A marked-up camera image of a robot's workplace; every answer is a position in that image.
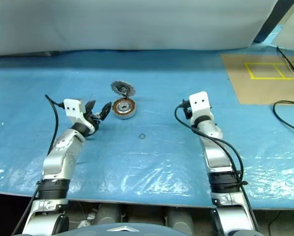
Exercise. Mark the white board panel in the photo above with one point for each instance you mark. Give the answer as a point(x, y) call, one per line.
point(292, 34)

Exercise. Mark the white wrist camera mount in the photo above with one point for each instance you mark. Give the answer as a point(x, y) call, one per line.
point(198, 100)
point(72, 107)

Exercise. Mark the dark grey slanted panel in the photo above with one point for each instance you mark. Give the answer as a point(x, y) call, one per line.
point(267, 29)

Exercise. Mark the grey rounded cylinder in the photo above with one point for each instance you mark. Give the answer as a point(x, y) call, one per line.
point(110, 214)
point(180, 217)

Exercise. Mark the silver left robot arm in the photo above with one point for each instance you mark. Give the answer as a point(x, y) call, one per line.
point(63, 152)

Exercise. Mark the blue plastic table sheet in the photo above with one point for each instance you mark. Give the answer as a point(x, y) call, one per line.
point(161, 98)

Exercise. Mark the metal gear rotor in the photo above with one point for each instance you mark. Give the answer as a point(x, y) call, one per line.
point(123, 87)

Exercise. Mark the silver motor base copper windings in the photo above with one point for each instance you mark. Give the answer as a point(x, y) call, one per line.
point(127, 116)

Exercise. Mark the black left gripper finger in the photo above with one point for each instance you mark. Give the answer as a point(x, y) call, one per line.
point(106, 111)
point(90, 107)

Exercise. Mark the brown cardboard sheet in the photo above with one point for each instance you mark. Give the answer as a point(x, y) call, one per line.
point(260, 91)

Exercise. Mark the grey rounded robot torso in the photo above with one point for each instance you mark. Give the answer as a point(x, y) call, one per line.
point(149, 229)

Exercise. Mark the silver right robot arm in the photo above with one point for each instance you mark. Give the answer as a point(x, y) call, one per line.
point(215, 152)

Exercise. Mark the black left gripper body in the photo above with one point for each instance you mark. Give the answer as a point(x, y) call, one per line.
point(92, 121)

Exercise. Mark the white fabric backdrop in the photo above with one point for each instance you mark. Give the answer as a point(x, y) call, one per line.
point(112, 24)

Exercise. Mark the yellow tape grid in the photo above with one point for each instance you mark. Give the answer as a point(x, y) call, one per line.
point(270, 78)

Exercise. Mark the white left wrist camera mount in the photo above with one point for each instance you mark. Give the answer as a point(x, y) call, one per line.
point(72, 107)

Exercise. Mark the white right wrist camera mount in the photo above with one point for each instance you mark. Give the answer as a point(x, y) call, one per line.
point(198, 100)

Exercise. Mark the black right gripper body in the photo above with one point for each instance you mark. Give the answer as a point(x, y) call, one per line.
point(187, 111)

